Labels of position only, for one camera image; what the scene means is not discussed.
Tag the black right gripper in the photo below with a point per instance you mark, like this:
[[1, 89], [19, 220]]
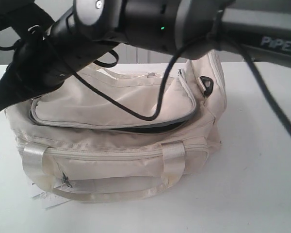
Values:
[[42, 63]]

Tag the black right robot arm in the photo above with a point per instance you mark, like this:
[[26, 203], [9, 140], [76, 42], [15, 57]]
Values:
[[261, 26]]

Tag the white paper hang tag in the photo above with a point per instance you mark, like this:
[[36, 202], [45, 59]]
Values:
[[46, 199]]

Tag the cream fabric duffel bag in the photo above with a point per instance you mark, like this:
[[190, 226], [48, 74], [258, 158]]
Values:
[[79, 146]]

